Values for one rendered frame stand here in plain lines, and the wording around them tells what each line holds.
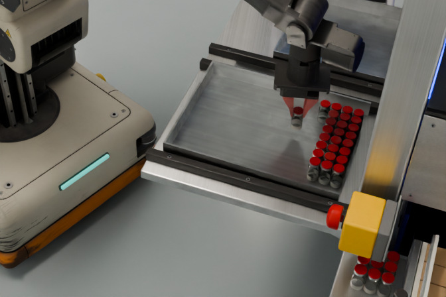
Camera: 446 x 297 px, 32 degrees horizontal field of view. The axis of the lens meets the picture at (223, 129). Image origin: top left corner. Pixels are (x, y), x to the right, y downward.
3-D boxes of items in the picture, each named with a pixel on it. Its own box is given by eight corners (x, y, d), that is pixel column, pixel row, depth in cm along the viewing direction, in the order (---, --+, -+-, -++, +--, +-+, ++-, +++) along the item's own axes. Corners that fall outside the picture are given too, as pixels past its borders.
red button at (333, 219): (351, 219, 127) (355, 203, 124) (345, 238, 124) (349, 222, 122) (328, 213, 128) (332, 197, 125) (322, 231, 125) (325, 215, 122)
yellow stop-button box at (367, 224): (390, 229, 128) (398, 201, 123) (381, 263, 123) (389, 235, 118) (345, 217, 130) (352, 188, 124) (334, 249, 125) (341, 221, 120)
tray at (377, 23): (446, 31, 179) (450, 18, 177) (429, 103, 162) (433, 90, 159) (304, -2, 187) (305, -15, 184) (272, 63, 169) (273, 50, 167)
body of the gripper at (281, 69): (328, 97, 142) (334, 65, 137) (273, 92, 142) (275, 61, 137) (329, 74, 146) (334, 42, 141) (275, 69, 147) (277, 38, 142)
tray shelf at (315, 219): (447, 25, 184) (449, 18, 183) (391, 251, 137) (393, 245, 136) (254, -19, 194) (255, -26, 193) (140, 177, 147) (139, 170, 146)
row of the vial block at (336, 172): (362, 126, 156) (366, 109, 153) (340, 189, 144) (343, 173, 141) (351, 123, 156) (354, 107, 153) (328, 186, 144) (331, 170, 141)
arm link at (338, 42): (306, -15, 132) (285, 23, 129) (370, 4, 128) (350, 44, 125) (308, 26, 142) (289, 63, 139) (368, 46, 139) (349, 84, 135)
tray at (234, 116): (368, 115, 159) (371, 102, 156) (336, 207, 141) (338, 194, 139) (212, 73, 166) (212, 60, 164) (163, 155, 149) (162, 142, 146)
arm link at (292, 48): (300, 12, 138) (287, 28, 134) (336, 23, 136) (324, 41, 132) (297, 43, 143) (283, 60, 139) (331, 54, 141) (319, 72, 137)
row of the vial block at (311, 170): (340, 120, 157) (343, 103, 154) (316, 183, 145) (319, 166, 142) (329, 117, 157) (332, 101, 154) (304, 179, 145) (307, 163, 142)
